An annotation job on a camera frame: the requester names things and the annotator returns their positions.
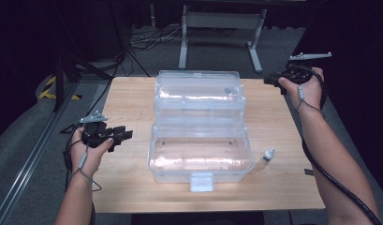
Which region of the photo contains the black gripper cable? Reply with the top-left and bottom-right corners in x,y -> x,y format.
63,123 -> 97,225
301,69 -> 383,225

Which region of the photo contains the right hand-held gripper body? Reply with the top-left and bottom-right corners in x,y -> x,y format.
281,52 -> 332,85

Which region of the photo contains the black floor cable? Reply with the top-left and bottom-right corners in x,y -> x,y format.
85,54 -> 126,121

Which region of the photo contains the person's left hand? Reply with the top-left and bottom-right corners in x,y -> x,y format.
69,126 -> 114,180

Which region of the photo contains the grey wrist strap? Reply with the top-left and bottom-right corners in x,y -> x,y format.
70,144 -> 103,192
295,83 -> 326,119

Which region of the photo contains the black metal stand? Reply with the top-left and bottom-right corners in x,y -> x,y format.
51,0 -> 151,113

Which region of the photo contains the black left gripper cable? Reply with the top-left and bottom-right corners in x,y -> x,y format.
63,123 -> 97,225

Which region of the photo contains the bundle of floor cables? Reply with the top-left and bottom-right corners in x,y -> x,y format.
128,24 -> 184,52

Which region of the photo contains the grey left wrist strap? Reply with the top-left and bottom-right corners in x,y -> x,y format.
70,144 -> 103,192

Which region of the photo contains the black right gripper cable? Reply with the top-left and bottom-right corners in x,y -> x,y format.
301,69 -> 383,225

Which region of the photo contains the grey right wrist strap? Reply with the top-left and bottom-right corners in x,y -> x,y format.
295,83 -> 326,119

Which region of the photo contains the person's right hand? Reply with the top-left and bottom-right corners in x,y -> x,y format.
277,67 -> 325,111

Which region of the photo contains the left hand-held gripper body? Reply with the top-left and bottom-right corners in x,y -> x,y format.
79,111 -> 118,149

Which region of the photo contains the clear plastic storage box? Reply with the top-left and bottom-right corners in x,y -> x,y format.
147,69 -> 255,192

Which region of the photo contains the grey metal table frame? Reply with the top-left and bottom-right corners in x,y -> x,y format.
178,4 -> 268,74

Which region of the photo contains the metal floor rail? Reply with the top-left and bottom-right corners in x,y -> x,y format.
0,82 -> 81,225

